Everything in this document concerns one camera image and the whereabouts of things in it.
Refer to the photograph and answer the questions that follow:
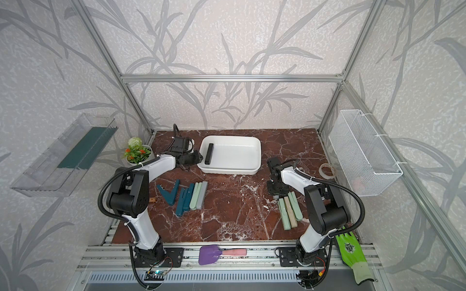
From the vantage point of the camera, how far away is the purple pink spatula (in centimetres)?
74

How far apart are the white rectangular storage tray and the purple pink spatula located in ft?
1.22

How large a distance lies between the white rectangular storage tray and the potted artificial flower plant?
278 millimetres

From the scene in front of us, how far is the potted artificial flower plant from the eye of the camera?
2.93ft
